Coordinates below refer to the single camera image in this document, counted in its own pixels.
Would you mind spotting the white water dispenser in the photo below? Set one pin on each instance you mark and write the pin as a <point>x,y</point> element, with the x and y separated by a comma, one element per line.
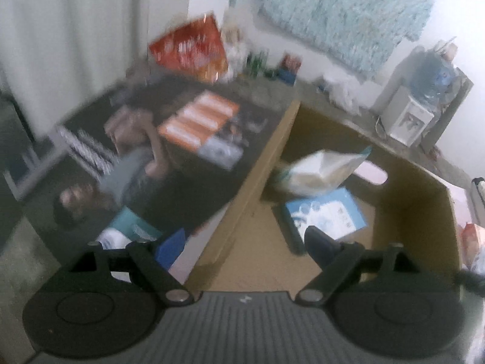
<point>405,117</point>

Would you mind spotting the pink packet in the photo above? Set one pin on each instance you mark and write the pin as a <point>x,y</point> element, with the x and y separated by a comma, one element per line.
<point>473,244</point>

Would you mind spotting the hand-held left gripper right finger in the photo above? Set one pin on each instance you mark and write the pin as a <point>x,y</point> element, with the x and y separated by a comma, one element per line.
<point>320,246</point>

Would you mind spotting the dark and white cloth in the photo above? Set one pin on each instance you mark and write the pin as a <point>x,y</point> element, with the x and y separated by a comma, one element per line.
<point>479,193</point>

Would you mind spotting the white plastic bag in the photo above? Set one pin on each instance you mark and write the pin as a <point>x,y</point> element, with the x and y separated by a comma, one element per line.
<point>235,51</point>
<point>343,93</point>

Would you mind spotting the teal patterned wall cloth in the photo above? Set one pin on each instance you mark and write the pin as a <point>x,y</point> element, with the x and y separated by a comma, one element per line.
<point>341,11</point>

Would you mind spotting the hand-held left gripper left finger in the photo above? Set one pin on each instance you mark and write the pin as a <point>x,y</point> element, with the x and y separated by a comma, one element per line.
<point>170,250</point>

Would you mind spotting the red snack bag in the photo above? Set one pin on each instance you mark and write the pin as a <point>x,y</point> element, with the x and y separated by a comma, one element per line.
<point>189,49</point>

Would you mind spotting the clear plastic zip bag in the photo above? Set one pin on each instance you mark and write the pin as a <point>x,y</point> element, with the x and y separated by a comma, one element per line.
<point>322,172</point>

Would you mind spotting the printed cardboard box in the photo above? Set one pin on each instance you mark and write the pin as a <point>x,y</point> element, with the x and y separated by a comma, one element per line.
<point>333,129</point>

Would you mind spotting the blue white packet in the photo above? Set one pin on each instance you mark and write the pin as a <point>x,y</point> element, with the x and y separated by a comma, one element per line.
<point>333,212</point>

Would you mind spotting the green bottles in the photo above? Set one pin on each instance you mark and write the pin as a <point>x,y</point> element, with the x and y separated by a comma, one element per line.
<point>257,64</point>

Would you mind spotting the white curtain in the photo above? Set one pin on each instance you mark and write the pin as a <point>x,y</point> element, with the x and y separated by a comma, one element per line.
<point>75,45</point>

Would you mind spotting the red and blue carton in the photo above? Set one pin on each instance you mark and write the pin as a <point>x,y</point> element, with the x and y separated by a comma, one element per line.
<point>290,69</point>

